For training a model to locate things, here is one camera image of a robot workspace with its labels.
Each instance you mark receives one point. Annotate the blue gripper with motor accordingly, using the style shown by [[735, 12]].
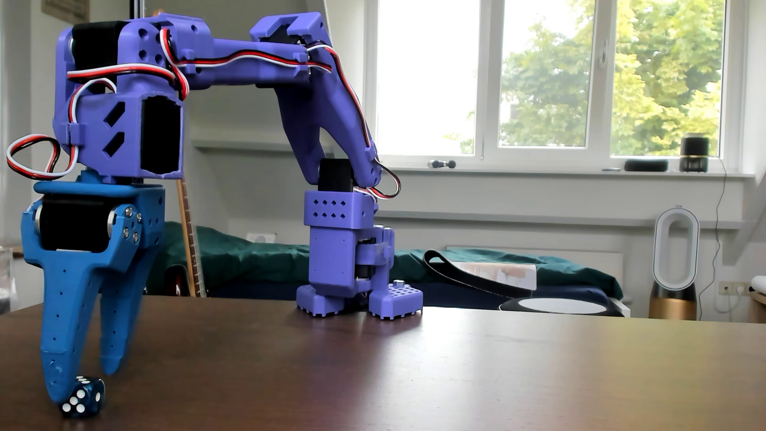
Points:
[[153, 211]]

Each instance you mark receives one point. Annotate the blue dice with white dots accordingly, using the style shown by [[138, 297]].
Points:
[[87, 398]]

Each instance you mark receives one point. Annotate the purple robot arm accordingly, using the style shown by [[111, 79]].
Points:
[[335, 263]]

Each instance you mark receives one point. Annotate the clear glass container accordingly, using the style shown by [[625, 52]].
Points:
[[5, 281]]

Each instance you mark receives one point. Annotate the wooden neck electric guitar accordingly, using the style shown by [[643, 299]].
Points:
[[190, 239]]

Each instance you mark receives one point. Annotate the black vertical stand pole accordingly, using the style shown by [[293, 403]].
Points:
[[137, 7]]

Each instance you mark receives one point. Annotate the dark blue mattress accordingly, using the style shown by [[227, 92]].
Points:
[[455, 294]]

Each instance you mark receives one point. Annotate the small grey black dumbbell object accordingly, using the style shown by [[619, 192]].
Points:
[[441, 163]]

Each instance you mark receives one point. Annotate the open white book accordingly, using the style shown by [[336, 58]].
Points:
[[502, 274]]

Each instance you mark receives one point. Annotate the round black white tray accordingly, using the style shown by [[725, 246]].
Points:
[[559, 306]]

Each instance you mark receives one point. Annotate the flat black oval device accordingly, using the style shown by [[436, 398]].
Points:
[[646, 165]]

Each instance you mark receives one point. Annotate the white gold bladeless fan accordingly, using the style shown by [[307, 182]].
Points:
[[673, 299]]

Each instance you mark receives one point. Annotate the black cylindrical speaker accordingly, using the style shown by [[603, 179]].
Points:
[[694, 149]]

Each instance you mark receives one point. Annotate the light wooden furniture piece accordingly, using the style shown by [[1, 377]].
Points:
[[757, 308]]

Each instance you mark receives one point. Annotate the white roll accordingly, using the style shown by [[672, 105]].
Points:
[[760, 284]]

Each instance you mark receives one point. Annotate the white wall outlet plate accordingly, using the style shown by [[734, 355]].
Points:
[[261, 237]]

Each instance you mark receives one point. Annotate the framed wall picture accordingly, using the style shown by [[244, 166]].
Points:
[[66, 11]]

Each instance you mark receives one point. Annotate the white window frame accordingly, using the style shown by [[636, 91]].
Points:
[[489, 78]]

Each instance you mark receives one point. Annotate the white wall power socket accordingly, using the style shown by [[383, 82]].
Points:
[[733, 288]]

